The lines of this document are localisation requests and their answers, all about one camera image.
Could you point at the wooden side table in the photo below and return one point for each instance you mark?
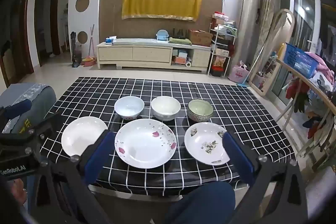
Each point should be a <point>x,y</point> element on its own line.
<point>309,88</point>

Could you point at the cream tv cabinet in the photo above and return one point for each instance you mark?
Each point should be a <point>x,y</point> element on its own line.
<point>147,54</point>

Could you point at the white paper roll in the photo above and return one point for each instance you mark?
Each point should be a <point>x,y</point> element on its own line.
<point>188,64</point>

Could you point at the red hanging cloth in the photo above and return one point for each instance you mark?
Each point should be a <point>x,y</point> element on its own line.
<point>295,92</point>

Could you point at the upright vacuum cleaner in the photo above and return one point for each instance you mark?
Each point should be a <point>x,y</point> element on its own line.
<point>74,50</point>

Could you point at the blue lidded container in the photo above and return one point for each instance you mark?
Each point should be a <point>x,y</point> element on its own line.
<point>162,35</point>

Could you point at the black white checked tablecloth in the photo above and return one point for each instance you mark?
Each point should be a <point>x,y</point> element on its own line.
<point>92,98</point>

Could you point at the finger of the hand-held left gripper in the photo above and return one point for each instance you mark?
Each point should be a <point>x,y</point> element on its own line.
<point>36,132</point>
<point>18,108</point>

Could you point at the arched floor mirror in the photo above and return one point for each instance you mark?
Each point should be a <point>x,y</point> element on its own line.
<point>273,56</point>

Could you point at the standing air conditioner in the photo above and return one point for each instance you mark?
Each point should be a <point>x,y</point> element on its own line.
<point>248,29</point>

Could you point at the rolled patterned mattress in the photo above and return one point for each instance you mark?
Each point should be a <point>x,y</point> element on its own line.
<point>267,11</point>

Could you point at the yellow cloth cover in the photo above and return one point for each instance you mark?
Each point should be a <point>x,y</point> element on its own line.
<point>162,1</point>

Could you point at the blue plastic basket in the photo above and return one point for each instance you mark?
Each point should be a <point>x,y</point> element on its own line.
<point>299,59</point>

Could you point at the green folded cloth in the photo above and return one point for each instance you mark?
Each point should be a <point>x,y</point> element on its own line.
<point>180,40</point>

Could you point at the white plate with bear print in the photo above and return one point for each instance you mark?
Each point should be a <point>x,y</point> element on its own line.
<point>202,134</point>

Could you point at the pink clothes pile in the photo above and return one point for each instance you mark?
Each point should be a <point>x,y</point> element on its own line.
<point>321,64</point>

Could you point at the dark wooden door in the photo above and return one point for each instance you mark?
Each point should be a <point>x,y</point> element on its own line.
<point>15,29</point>
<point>52,24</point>

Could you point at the teal box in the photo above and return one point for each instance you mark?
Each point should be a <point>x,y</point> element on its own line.
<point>179,53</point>

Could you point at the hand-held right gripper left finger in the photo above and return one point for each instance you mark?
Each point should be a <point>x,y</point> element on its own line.
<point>101,154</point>

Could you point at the glass sliding door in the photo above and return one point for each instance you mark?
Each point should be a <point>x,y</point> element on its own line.
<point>302,19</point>

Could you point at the pink bag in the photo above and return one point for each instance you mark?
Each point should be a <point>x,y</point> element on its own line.
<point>239,74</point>

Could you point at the white plate with pink flowers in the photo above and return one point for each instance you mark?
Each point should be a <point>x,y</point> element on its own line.
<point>144,146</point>

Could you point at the orange box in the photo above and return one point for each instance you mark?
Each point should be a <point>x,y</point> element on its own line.
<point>180,60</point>

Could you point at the brown cardboard box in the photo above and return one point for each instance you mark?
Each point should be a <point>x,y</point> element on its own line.
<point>199,38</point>

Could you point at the grey covered chair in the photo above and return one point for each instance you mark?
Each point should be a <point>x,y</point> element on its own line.
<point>29,98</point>

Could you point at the blue tissue box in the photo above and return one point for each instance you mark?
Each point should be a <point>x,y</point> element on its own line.
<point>109,41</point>

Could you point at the pale blue white bowl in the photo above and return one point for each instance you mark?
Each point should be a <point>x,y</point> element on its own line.
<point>128,108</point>

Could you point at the person's leg in blue trousers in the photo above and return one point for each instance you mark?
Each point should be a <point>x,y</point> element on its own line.
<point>204,203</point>

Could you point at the person's left hand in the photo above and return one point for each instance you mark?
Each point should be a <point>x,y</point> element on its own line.
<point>16,188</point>

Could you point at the plain white plate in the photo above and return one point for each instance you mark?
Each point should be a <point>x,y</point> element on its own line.
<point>78,134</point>

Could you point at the white shelf rack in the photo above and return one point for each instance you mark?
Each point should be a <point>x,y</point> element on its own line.
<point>222,29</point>

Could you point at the broom with dustpan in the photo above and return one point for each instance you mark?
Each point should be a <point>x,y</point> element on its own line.
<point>90,56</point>

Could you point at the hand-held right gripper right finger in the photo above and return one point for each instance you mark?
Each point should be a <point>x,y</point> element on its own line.
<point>237,154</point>

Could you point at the patterned bowl with green inside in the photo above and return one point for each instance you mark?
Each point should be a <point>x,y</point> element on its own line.
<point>199,117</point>

